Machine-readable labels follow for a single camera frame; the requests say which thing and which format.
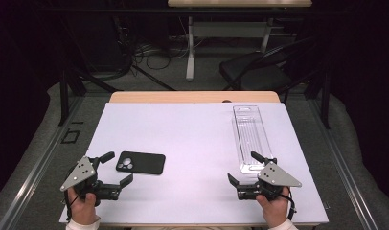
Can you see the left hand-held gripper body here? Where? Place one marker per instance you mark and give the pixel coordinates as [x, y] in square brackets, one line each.
[79, 174]

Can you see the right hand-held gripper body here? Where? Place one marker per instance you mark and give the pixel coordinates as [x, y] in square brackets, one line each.
[277, 177]

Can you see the clear plastic packaging box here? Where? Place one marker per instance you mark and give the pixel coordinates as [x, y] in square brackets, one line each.
[251, 137]

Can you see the black phone case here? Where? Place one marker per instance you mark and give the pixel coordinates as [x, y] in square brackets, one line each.
[141, 163]

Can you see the person's right hand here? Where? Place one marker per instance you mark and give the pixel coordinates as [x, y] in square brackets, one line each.
[274, 209]

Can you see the person's left hand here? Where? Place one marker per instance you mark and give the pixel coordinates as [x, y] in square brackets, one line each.
[82, 207]

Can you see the white table mat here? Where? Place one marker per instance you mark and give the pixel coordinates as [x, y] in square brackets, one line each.
[189, 137]

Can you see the round brown table grommet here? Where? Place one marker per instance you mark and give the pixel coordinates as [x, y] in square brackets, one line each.
[226, 101]

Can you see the black metal stand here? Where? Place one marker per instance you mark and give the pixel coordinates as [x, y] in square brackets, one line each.
[325, 102]
[64, 96]

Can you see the black folding chair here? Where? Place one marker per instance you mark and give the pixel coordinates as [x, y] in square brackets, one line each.
[256, 70]

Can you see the wooden table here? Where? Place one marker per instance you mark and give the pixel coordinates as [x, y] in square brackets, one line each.
[170, 96]

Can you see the white-legged wooden desk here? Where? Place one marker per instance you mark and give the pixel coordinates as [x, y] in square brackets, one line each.
[229, 30]

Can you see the aluminium floor rail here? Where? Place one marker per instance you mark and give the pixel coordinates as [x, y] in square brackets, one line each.
[39, 163]
[341, 159]

